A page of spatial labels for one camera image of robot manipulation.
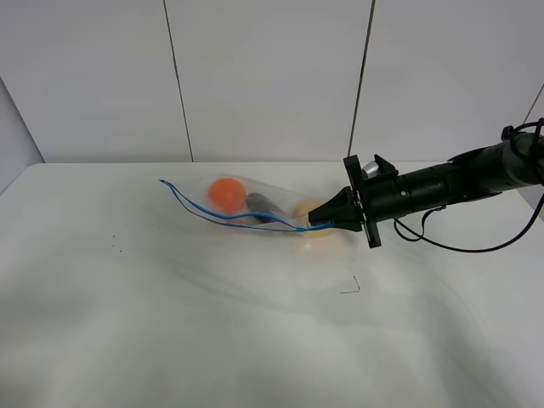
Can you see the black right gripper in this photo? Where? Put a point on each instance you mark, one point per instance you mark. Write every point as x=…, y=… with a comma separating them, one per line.
x=385, y=196

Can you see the clear blue-zip file bag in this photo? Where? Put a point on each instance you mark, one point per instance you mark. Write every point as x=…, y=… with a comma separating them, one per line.
x=197, y=215

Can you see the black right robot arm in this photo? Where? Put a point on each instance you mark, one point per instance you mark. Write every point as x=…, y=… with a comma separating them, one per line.
x=514, y=163

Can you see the purple toy eggplant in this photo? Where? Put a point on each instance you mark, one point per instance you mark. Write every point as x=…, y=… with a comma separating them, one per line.
x=263, y=209

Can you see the orange toy ball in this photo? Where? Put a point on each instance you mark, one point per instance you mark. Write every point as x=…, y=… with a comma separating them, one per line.
x=228, y=195

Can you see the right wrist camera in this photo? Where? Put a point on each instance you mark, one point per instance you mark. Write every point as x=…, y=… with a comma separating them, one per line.
x=379, y=168

